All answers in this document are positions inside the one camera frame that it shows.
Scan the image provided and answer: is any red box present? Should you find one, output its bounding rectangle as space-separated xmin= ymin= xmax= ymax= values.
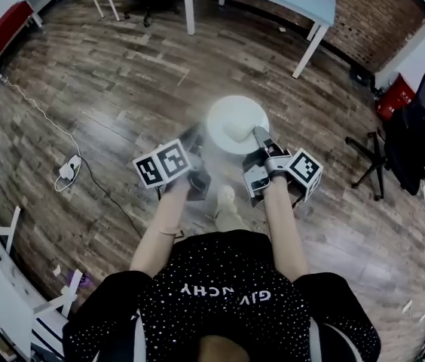
xmin=375 ymin=72 xmax=417 ymax=122

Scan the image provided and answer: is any red cabinet panel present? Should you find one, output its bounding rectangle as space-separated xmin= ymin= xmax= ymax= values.
xmin=0 ymin=1 xmax=35 ymax=69

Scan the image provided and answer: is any person's beige shoe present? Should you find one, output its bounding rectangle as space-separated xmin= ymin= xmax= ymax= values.
xmin=216 ymin=185 xmax=237 ymax=211

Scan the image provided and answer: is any person's right forearm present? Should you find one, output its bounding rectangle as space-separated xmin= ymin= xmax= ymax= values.
xmin=263 ymin=174 xmax=310 ymax=283

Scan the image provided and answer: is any black cable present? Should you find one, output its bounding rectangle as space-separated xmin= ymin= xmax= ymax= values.
xmin=80 ymin=155 xmax=145 ymax=239

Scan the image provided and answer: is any black mesh office chair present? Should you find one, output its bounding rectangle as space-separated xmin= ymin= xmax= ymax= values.
xmin=345 ymin=71 xmax=425 ymax=202

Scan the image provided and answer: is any person's left forearm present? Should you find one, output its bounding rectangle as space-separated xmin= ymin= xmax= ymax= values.
xmin=129 ymin=177 xmax=195 ymax=275

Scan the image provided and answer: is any purple object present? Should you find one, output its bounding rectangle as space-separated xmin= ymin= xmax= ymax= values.
xmin=66 ymin=269 xmax=93 ymax=290

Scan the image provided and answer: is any round white plate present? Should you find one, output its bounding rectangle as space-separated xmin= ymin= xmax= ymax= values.
xmin=206 ymin=95 xmax=270 ymax=156

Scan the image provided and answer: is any person's beige trouser leg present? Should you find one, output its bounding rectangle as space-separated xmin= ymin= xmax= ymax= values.
xmin=214 ymin=201 xmax=252 ymax=234

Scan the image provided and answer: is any white cable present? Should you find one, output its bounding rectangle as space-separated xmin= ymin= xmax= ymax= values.
xmin=0 ymin=76 xmax=83 ymax=193

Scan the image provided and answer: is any person's black speckled shirt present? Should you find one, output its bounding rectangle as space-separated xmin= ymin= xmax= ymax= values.
xmin=62 ymin=229 xmax=382 ymax=362

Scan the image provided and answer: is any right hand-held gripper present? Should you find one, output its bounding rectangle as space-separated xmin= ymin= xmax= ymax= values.
xmin=241 ymin=125 xmax=325 ymax=208

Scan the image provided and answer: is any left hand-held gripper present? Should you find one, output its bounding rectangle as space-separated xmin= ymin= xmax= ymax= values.
xmin=133 ymin=123 xmax=213 ymax=203

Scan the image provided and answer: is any white power strip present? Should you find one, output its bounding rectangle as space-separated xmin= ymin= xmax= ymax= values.
xmin=58 ymin=155 xmax=83 ymax=183

